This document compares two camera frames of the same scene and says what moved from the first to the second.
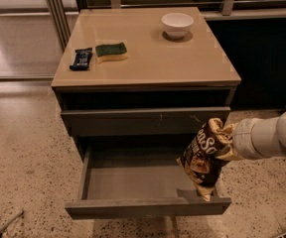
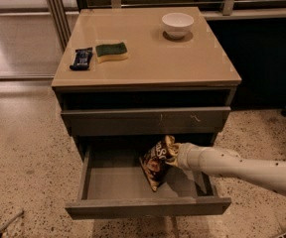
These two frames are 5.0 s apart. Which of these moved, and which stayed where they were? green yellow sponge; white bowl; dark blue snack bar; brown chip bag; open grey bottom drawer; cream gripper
Moved: cream gripper; brown chip bag
Stayed: open grey bottom drawer; green yellow sponge; dark blue snack bar; white bowl
